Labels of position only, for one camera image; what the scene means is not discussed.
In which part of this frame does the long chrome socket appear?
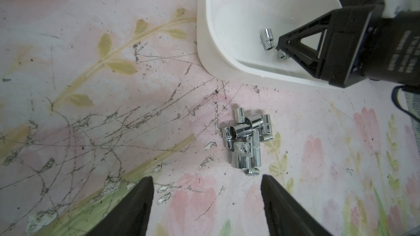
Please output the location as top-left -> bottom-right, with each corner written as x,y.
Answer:
246,114 -> 263,168

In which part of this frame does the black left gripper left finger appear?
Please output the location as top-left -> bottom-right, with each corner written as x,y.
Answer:
87,177 -> 154,236

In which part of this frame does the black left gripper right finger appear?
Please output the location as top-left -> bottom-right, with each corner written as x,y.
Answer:
260,174 -> 331,236

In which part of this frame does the small chrome socket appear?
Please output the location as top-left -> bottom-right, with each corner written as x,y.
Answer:
244,168 -> 260,177

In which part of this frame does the white plastic storage box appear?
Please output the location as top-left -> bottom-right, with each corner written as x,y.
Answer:
197,0 -> 341,89

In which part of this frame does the large chrome socket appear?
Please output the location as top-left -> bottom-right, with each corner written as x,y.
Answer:
231,142 -> 251,169

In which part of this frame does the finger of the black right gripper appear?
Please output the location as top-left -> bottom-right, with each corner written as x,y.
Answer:
276,10 -> 338,80

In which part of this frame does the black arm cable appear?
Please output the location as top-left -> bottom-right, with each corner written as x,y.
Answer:
391,85 -> 420,123

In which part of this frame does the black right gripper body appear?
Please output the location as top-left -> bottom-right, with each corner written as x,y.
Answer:
323,0 -> 420,88

